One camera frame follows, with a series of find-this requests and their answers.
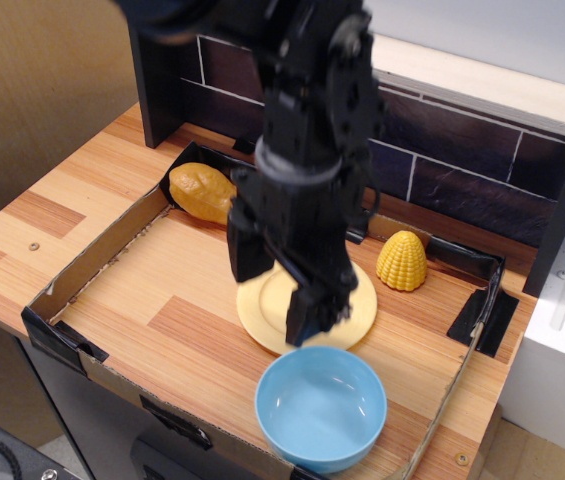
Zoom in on yellow toy corn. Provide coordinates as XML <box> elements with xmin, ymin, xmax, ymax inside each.
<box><xmin>376</xmin><ymin>230</ymin><xmax>428</xmax><ymax>292</ymax></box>

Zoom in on pale yellow plate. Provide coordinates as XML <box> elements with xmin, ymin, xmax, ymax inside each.
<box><xmin>237</xmin><ymin>264</ymin><xmax>378</xmax><ymax>355</ymax></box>

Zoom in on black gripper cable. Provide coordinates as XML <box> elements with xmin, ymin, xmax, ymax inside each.
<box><xmin>351</xmin><ymin>187</ymin><xmax>382</xmax><ymax>236</ymax></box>

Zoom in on light blue bowl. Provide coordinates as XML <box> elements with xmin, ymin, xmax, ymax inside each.
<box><xmin>254</xmin><ymin>346</ymin><xmax>388</xmax><ymax>474</ymax></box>

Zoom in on black shelf post left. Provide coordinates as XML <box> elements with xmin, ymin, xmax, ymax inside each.
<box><xmin>128</xmin><ymin>25</ymin><xmax>185</xmax><ymax>149</ymax></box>

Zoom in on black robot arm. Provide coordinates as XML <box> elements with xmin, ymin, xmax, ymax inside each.
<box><xmin>120</xmin><ymin>1</ymin><xmax>385</xmax><ymax>346</ymax></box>

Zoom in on cardboard tray border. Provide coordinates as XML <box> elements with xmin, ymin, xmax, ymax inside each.
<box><xmin>22</xmin><ymin>167</ymin><xmax>528</xmax><ymax>479</ymax></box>

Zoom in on toy chicken drumstick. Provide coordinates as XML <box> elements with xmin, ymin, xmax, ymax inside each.
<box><xmin>168</xmin><ymin>162</ymin><xmax>237</xmax><ymax>225</ymax></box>

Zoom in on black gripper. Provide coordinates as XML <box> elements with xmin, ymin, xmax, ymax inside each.
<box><xmin>227</xmin><ymin>168</ymin><xmax>360</xmax><ymax>347</ymax></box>

